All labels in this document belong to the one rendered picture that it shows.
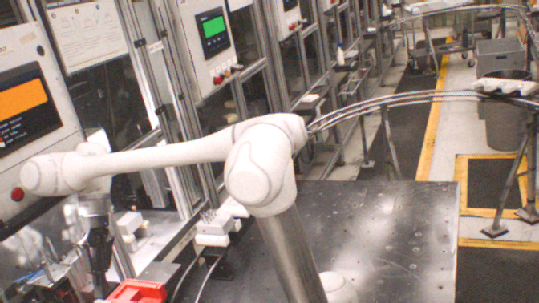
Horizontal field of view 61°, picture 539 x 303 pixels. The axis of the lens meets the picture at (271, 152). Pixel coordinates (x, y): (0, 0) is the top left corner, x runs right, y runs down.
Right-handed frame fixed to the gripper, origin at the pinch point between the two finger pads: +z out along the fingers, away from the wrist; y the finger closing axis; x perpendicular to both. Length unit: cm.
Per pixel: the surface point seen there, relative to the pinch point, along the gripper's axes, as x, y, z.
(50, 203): -6.2, 10.0, -24.9
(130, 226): -23.9, -41.7, -12.3
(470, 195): 97, -266, -2
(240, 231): 8, -74, -5
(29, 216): -6.6, 16.5, -22.0
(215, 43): -2, -82, -91
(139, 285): -2.8, -20.0, 5.2
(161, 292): 5.1, -21.4, 7.8
